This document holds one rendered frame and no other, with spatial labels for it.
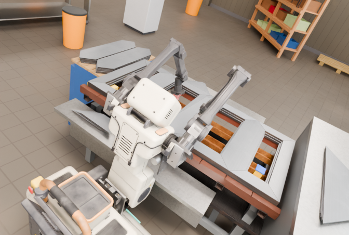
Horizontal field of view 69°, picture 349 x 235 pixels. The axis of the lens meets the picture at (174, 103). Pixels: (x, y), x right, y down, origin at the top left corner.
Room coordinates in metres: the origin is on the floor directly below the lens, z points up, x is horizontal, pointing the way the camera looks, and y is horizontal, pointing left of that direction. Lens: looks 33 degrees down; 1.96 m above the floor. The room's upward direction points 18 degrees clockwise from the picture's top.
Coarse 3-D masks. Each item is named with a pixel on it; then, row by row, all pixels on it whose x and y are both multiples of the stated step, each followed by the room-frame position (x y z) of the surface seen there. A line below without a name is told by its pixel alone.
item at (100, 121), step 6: (78, 114) 1.40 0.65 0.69; (84, 114) 1.39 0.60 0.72; (90, 114) 1.41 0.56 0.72; (96, 114) 1.43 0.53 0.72; (102, 114) 1.46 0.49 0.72; (90, 120) 1.37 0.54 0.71; (96, 120) 1.37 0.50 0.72; (102, 120) 1.39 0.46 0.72; (108, 120) 1.41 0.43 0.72; (96, 126) 1.34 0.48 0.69; (102, 126) 1.33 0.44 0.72; (108, 126) 1.35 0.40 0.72; (108, 132) 1.30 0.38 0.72
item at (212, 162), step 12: (132, 72) 1.99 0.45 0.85; (156, 72) 2.13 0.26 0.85; (108, 84) 1.69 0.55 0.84; (192, 96) 1.97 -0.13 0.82; (204, 96) 1.96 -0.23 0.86; (240, 120) 1.81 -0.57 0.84; (264, 132) 1.74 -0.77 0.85; (228, 144) 1.43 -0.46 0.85; (204, 156) 1.23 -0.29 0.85; (252, 156) 1.39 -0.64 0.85; (276, 156) 1.47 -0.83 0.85; (240, 180) 1.13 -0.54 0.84; (276, 204) 1.05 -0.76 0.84
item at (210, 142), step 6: (204, 138) 1.62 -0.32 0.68; (210, 138) 1.61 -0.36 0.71; (204, 144) 1.55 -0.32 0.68; (210, 144) 1.53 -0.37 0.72; (216, 144) 1.59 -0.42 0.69; (222, 144) 1.57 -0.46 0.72; (216, 150) 1.51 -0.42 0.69; (252, 162) 1.48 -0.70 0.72; (252, 168) 1.41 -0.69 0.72; (264, 174) 1.44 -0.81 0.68; (264, 180) 1.36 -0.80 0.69
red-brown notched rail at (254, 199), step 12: (84, 84) 1.60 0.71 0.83; (96, 96) 1.51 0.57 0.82; (204, 168) 1.17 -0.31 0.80; (216, 168) 1.18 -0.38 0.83; (216, 180) 1.14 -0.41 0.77; (228, 180) 1.12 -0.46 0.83; (240, 192) 1.08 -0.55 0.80; (252, 204) 1.04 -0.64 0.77; (264, 204) 1.03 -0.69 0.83; (276, 216) 0.99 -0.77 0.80
